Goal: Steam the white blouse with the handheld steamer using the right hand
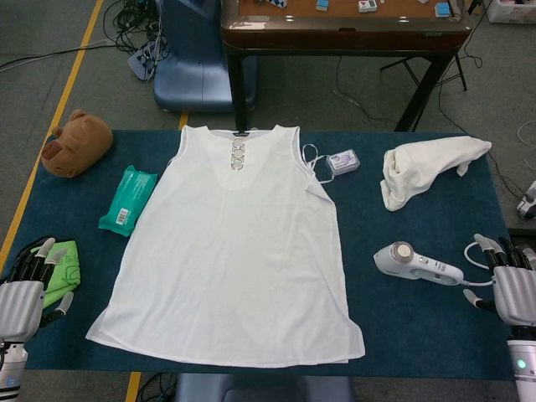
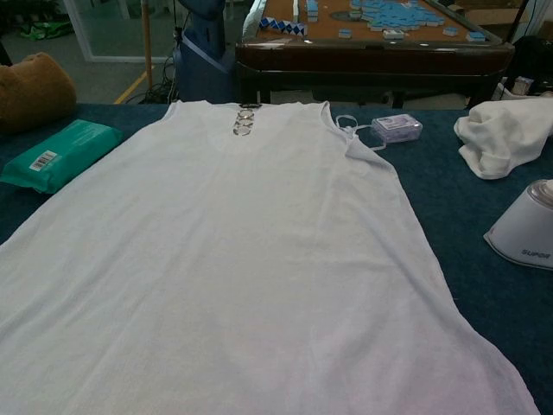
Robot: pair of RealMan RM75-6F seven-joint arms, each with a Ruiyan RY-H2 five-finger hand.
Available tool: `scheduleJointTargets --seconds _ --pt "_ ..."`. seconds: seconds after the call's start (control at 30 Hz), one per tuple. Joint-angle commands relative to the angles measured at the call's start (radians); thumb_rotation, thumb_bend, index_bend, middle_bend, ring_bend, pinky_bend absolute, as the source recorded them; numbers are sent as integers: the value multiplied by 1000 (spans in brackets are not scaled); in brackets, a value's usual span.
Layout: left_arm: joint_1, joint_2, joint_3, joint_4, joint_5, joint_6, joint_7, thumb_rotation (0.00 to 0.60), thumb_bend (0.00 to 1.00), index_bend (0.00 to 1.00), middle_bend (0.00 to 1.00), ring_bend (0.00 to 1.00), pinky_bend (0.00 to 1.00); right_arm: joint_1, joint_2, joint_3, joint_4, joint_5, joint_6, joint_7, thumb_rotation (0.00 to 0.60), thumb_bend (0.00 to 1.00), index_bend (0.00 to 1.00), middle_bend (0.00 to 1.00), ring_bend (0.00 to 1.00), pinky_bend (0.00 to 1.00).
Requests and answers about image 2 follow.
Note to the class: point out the white Supor appliance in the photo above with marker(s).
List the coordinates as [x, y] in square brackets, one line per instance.
[523, 225]

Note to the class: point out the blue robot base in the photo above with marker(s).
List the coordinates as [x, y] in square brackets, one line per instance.
[203, 65]

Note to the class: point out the white sleeveless top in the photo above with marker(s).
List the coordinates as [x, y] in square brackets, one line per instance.
[237, 259]

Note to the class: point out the clear box with purple label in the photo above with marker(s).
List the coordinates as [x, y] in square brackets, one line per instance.
[397, 128]

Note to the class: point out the brown wooden mahjong table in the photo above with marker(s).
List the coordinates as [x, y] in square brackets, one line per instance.
[367, 58]

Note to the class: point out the blue white snake puzzle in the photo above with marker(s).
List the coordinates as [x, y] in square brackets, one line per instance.
[283, 25]

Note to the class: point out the blue mahjong tile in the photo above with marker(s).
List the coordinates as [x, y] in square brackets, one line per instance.
[474, 36]
[450, 31]
[346, 34]

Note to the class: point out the face-up white mahjong tiles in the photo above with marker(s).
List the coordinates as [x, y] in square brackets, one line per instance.
[394, 35]

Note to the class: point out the wooden pole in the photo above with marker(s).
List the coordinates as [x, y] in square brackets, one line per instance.
[148, 39]

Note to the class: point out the dark teal table cover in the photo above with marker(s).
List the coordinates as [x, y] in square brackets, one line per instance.
[475, 302]

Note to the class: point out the green wet wipes pack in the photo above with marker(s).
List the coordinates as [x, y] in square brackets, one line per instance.
[60, 155]

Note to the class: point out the cream crumpled towel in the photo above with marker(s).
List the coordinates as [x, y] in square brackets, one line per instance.
[505, 129]

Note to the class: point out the brown plush capybara toy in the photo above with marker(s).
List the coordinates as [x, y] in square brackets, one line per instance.
[34, 91]

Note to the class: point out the cardboard box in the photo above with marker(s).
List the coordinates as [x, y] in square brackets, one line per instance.
[488, 13]

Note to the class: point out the black bag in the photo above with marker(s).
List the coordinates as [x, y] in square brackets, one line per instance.
[533, 60]

